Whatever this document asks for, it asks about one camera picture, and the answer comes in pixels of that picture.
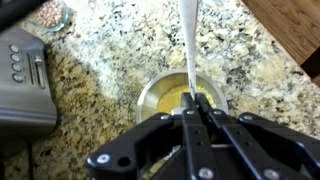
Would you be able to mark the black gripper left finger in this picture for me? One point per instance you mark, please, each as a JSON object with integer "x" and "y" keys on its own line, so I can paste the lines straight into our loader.
{"x": 135, "y": 151}

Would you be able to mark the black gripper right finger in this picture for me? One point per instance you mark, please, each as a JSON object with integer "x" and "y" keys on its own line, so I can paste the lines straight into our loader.
{"x": 266, "y": 149}

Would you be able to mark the silver metal spoon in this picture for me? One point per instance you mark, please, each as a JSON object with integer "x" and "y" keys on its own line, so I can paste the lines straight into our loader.
{"x": 188, "y": 10}

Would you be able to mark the small steel bowl yellow grains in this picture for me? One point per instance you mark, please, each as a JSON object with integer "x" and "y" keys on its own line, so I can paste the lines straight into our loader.
{"x": 163, "y": 93}

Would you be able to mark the dark wooden cutting board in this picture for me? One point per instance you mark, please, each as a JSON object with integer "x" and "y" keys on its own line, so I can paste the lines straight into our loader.
{"x": 295, "y": 24}

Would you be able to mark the stainless steel toaster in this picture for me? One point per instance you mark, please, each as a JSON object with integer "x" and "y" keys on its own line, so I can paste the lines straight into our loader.
{"x": 26, "y": 105}

